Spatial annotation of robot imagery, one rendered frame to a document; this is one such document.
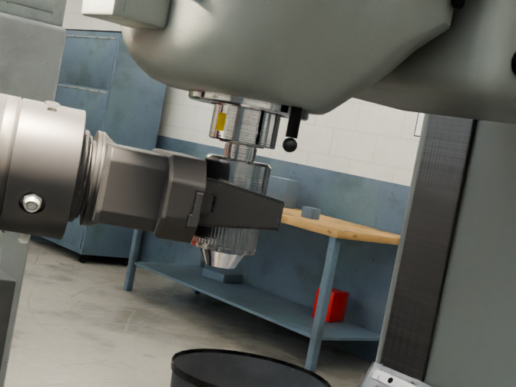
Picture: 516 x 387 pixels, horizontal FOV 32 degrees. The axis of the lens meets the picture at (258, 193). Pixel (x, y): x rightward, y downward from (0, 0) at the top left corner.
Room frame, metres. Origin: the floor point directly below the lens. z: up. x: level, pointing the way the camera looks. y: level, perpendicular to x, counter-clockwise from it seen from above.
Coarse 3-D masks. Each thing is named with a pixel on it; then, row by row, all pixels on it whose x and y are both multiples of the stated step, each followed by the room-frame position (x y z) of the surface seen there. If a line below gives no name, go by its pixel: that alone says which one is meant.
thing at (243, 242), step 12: (228, 180) 0.62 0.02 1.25; (240, 180) 0.62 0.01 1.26; (252, 180) 0.62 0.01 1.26; (264, 180) 0.63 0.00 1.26; (264, 192) 0.63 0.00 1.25; (204, 228) 0.62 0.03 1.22; (216, 228) 0.62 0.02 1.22; (228, 228) 0.62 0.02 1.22; (192, 240) 0.63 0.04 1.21; (204, 240) 0.62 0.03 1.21; (216, 240) 0.62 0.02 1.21; (228, 240) 0.62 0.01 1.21; (240, 240) 0.62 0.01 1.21; (252, 240) 0.63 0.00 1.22; (228, 252) 0.62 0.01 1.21; (240, 252) 0.62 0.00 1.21; (252, 252) 0.63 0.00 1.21
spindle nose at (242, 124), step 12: (216, 108) 0.63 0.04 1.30; (228, 108) 0.62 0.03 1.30; (240, 108) 0.62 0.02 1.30; (216, 120) 0.63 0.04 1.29; (228, 120) 0.62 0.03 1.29; (240, 120) 0.62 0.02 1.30; (252, 120) 0.62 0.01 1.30; (264, 120) 0.62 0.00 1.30; (276, 120) 0.63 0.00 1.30; (216, 132) 0.62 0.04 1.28; (228, 132) 0.62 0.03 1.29; (240, 132) 0.62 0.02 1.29; (252, 132) 0.62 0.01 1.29; (264, 132) 0.62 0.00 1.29; (276, 132) 0.63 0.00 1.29; (252, 144) 0.62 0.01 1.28; (264, 144) 0.62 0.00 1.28
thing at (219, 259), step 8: (200, 248) 0.63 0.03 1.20; (208, 256) 0.63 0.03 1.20; (216, 256) 0.62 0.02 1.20; (224, 256) 0.62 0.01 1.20; (232, 256) 0.63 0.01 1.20; (240, 256) 0.63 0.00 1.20; (208, 264) 0.63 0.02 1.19; (216, 264) 0.63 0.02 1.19; (224, 264) 0.63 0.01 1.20; (232, 264) 0.63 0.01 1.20
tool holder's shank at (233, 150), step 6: (228, 144) 0.63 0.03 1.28; (234, 144) 0.63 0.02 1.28; (240, 144) 0.62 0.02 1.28; (246, 144) 0.62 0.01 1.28; (228, 150) 0.63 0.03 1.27; (234, 150) 0.63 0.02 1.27; (240, 150) 0.63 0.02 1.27; (246, 150) 0.63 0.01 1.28; (252, 150) 0.63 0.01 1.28; (228, 156) 0.63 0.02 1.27; (234, 156) 0.63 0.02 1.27; (240, 156) 0.63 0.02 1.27; (246, 156) 0.63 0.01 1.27; (252, 156) 0.63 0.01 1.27
